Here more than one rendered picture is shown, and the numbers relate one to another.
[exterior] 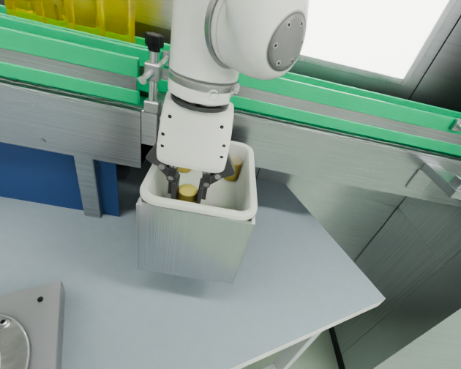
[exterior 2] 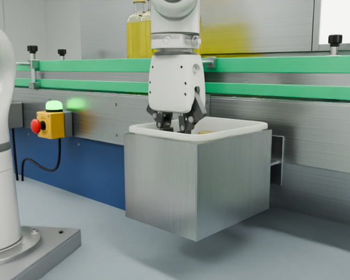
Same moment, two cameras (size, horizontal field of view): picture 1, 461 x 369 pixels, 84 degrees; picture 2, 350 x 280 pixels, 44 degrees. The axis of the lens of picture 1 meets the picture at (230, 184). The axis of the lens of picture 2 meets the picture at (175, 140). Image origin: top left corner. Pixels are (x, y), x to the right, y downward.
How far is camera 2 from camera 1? 0.56 m
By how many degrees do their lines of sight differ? 52
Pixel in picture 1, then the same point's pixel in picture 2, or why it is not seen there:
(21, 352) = (30, 243)
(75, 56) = (141, 66)
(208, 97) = (164, 42)
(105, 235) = (137, 228)
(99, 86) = not seen: hidden behind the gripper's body
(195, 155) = (168, 95)
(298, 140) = (342, 121)
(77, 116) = (135, 109)
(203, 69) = (159, 24)
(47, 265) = (83, 231)
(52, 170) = (120, 168)
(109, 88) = not seen: hidden behind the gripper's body
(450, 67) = not seen: outside the picture
